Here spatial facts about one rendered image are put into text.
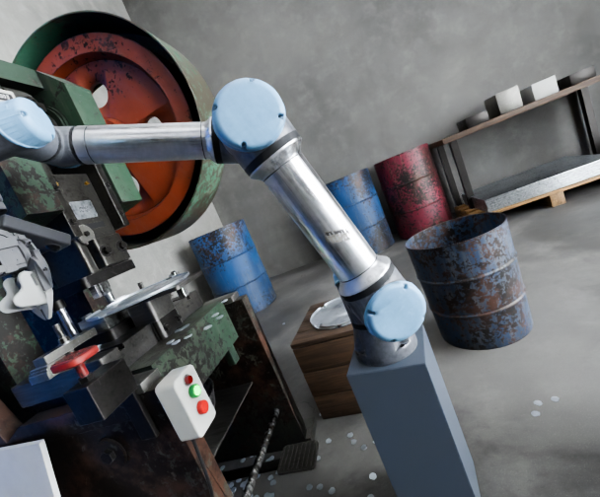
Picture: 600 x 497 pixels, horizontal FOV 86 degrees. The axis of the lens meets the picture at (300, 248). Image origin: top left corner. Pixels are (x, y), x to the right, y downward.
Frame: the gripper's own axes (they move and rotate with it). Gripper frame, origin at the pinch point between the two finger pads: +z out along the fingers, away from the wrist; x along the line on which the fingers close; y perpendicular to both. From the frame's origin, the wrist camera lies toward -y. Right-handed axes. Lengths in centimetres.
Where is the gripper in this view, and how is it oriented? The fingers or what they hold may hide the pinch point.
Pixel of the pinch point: (48, 311)
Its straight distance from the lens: 74.8
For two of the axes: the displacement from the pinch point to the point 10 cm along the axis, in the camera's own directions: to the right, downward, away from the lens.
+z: 3.8, 9.1, 1.5
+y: -2.0, 2.4, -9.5
